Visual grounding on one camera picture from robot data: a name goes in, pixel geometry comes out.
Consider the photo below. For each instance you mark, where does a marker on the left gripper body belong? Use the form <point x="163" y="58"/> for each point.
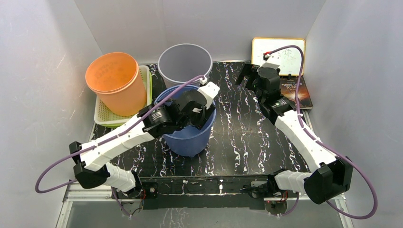
<point x="198" y="121"/>

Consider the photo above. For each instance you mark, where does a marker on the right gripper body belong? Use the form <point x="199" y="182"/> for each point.
<point x="263" y="98"/>

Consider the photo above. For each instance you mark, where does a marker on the blue plastic bucket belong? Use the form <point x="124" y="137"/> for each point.
<point x="190" y="141"/>

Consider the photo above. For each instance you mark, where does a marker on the grey plastic bucket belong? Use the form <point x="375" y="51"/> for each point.
<point x="182" y="62"/>

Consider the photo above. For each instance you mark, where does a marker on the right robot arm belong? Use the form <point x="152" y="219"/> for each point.
<point x="330" y="175"/>

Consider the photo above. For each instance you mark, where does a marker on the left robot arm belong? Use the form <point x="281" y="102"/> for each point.
<point x="93" y="167"/>

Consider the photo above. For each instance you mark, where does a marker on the dark book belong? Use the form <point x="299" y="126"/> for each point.
<point x="288" y="90"/>

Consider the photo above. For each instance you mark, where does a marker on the small whiteboard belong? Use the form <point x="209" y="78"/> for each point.
<point x="289" y="59"/>

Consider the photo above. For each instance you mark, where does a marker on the orange plastic bucket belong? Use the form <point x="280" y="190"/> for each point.
<point x="116" y="80"/>

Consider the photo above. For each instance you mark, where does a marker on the green plastic basket tray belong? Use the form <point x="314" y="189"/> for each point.
<point x="105" y="117"/>

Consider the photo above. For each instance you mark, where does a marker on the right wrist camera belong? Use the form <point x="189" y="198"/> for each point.
<point x="270" y="61"/>

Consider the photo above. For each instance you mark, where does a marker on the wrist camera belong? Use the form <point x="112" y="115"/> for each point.
<point x="270" y="61"/>
<point x="209" y="91"/>

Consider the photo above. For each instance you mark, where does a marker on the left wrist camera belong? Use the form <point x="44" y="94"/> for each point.
<point x="209" y="91"/>

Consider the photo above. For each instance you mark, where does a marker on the aluminium frame rail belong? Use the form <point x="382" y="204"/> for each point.
<point x="243" y="147"/>

